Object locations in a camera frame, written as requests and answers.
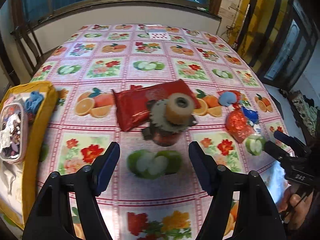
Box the blue Vinda tissue pack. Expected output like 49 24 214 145
241 106 261 134

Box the playing cards pile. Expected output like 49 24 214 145
144 24 170 41

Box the person's right hand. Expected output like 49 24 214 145
278 186 313 230

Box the tape dispenser with roll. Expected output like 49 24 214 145
142 93 197 147

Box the red foil package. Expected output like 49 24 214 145
112 79 200 132

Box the cartoon pencil case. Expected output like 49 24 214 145
1 102 28 164

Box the dark door with glass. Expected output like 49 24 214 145
260 0 318 90

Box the patterned blanket on furniture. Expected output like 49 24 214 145
278 89 319 145

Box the blue yarn cloth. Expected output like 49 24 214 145
24 91 44 114

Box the dark wooden chair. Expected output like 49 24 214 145
3 21 56 83

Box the yellow cardboard box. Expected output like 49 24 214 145
1 81 58 229

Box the red plastic bag bundle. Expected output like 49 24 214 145
225 107 254 143

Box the floral fruit tablecloth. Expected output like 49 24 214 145
0 23 296 240

